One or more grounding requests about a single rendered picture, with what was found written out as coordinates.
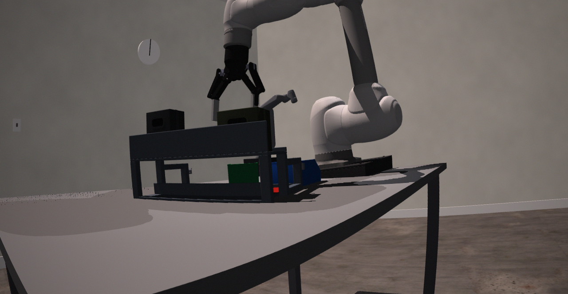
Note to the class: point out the blue bin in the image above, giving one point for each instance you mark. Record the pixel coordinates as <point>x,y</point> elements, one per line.
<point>310,175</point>

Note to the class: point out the green bin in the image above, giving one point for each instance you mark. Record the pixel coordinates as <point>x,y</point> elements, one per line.
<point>243,173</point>

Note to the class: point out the olive green tool case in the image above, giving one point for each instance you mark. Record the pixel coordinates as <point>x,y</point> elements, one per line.
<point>243,115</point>

